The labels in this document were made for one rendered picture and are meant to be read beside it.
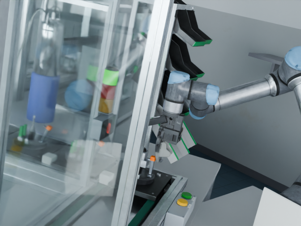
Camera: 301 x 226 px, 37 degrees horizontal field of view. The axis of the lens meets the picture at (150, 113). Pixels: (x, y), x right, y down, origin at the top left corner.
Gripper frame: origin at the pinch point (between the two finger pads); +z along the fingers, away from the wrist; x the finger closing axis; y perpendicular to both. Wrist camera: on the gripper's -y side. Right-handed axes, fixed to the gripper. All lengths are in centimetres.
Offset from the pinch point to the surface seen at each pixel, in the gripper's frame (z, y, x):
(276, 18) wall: -59, 20, 313
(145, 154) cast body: -0.6, -4.4, -1.6
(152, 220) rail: 12.0, 9.0, -26.4
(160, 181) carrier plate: 10.2, 3.1, 2.4
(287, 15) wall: -63, 30, 308
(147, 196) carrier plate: 11.0, 2.3, -11.9
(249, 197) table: 21, 39, 41
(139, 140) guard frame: -35, 15, -85
